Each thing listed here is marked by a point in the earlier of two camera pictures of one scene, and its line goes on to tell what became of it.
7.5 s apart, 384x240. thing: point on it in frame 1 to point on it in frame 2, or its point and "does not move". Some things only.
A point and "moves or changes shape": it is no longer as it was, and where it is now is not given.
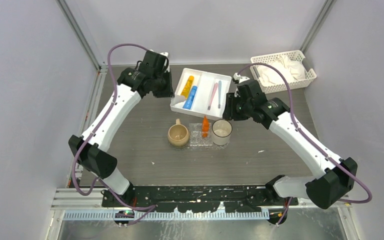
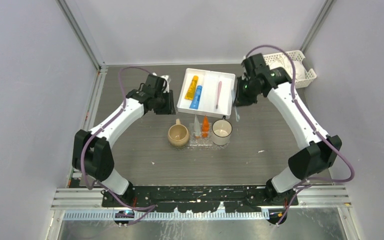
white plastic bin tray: [201, 92] moves or changes shape
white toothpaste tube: [177, 99] to [197, 129]
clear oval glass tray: [214, 147] does not move
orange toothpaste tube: [205, 127] does not move
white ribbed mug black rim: [221, 129] does not move
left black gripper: [169, 92] to [169, 109]
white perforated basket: [294, 64] does not move
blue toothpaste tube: [190, 97] moves or changes shape
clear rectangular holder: [196, 138] does not move
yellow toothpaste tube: [187, 86] moves or changes shape
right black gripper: [229, 113] to [241, 100]
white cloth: [290, 70] does not move
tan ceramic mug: [178, 134] does not move
